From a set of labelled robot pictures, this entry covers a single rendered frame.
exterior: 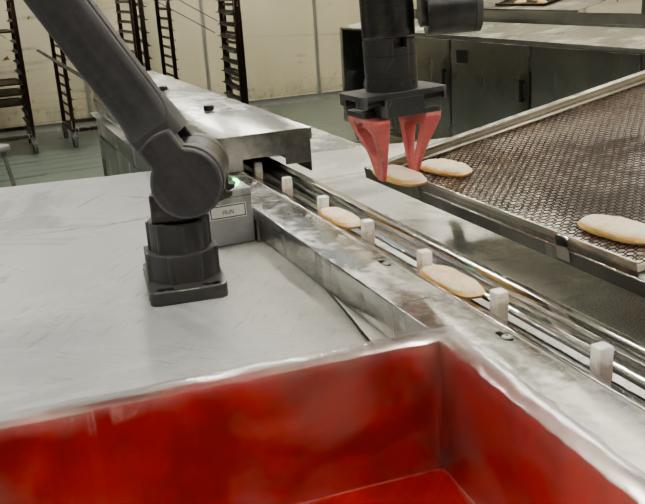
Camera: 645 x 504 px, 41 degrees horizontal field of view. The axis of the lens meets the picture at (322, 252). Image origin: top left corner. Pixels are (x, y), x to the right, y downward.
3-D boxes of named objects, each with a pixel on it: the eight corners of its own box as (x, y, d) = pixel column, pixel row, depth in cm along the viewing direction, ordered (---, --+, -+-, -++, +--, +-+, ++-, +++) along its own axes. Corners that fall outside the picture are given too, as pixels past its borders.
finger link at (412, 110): (446, 176, 95) (441, 91, 92) (388, 188, 92) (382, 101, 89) (416, 166, 101) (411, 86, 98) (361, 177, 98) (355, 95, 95)
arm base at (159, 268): (143, 274, 104) (151, 308, 93) (135, 210, 102) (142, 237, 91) (214, 264, 106) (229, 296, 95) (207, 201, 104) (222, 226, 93)
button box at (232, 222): (192, 259, 120) (183, 182, 116) (246, 249, 123) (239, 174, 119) (208, 276, 113) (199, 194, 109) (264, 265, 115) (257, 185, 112)
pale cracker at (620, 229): (568, 228, 87) (567, 218, 87) (595, 215, 89) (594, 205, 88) (645, 250, 79) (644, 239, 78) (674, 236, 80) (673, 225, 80)
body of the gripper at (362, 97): (448, 101, 93) (445, 31, 90) (363, 116, 89) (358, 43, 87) (419, 96, 98) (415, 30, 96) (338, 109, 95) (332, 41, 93)
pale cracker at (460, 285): (410, 273, 90) (410, 263, 90) (442, 266, 91) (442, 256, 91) (460, 302, 81) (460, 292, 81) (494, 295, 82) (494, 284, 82)
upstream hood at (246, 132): (93, 102, 246) (89, 72, 244) (155, 95, 253) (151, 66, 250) (209, 186, 136) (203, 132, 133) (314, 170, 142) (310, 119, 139)
